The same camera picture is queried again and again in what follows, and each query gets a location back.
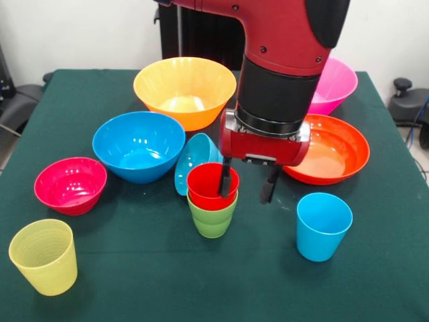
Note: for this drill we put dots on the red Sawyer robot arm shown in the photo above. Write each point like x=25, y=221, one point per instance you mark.
x=278, y=37

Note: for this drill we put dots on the shallow red-orange bowl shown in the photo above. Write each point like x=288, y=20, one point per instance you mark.
x=342, y=154

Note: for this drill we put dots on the dark green table cloth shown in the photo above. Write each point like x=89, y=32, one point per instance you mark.
x=201, y=295

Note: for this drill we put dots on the small crimson bowl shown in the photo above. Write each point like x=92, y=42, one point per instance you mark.
x=70, y=188

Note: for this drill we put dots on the yellow cup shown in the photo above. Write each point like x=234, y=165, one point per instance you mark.
x=43, y=261

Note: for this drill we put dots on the medium blue bowl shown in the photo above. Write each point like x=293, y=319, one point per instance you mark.
x=137, y=144

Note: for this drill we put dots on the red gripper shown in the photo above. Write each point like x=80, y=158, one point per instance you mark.
x=264, y=147

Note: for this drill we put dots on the large orange bowl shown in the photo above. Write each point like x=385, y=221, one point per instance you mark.
x=184, y=80

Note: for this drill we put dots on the red cup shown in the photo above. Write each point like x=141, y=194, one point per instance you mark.
x=204, y=188

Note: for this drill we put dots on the small light blue bowl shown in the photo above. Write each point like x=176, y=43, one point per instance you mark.
x=194, y=154

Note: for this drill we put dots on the black chair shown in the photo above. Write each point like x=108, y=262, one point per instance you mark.
x=405, y=107
x=20, y=100

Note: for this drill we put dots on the blue cup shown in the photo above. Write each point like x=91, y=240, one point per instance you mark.
x=321, y=238

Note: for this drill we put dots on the large pink bowl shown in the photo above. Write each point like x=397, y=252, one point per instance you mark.
x=338, y=84

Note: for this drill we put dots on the green cup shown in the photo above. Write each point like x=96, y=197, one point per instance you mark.
x=212, y=224

